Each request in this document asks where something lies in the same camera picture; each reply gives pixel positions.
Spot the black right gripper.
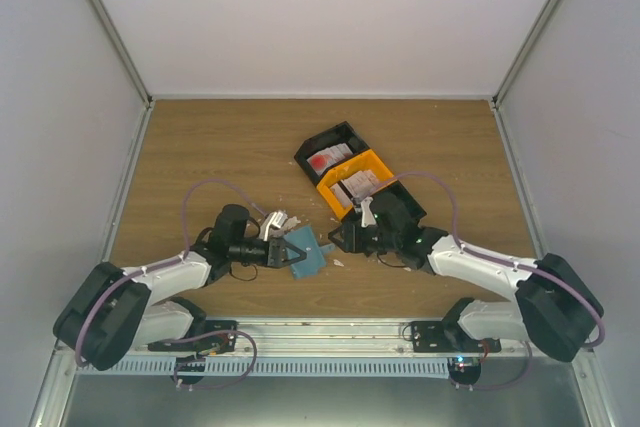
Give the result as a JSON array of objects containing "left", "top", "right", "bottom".
[{"left": 329, "top": 222, "right": 400, "bottom": 254}]

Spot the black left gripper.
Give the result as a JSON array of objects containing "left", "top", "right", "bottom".
[{"left": 229, "top": 237, "right": 306, "bottom": 269}]

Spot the blue leather card holder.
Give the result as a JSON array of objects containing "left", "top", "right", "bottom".
[{"left": 284, "top": 225, "right": 335, "bottom": 280}]

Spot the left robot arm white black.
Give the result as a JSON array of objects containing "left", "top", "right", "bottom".
[{"left": 53, "top": 204, "right": 307, "bottom": 371}]

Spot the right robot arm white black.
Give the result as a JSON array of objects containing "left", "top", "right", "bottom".
[{"left": 329, "top": 193, "right": 604, "bottom": 362}]

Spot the white card stack orange bin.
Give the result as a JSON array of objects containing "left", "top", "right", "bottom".
[{"left": 330, "top": 170, "right": 380, "bottom": 208}]

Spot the black bin with green cards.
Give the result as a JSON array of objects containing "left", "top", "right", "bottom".
[{"left": 380, "top": 181, "right": 427, "bottom": 222}]

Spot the red dot card stack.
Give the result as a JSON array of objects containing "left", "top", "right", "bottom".
[{"left": 307, "top": 143, "right": 353, "bottom": 175}]

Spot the black bin with red cards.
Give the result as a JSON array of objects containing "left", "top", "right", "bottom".
[{"left": 294, "top": 122, "right": 369, "bottom": 186}]

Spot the orange plastic bin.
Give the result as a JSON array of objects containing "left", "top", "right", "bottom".
[{"left": 316, "top": 149, "right": 393, "bottom": 220}]

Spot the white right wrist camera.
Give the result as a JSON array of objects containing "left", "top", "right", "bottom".
[{"left": 356, "top": 196, "right": 377, "bottom": 228}]

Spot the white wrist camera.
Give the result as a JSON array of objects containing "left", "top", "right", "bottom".
[
  {"left": 356, "top": 196, "right": 377, "bottom": 228},
  {"left": 258, "top": 210, "right": 288, "bottom": 241}
]

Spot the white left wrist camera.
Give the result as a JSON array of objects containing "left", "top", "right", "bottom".
[{"left": 258, "top": 210, "right": 288, "bottom": 241}]

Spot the aluminium front rail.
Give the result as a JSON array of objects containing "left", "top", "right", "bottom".
[{"left": 54, "top": 314, "right": 596, "bottom": 356}]

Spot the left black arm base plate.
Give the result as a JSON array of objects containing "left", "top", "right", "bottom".
[{"left": 147, "top": 319, "right": 238, "bottom": 355}]

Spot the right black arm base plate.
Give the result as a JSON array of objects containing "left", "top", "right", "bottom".
[{"left": 401, "top": 320, "right": 502, "bottom": 354}]

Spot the grey slotted cable duct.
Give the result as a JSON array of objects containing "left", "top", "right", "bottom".
[{"left": 103, "top": 355, "right": 449, "bottom": 379}]

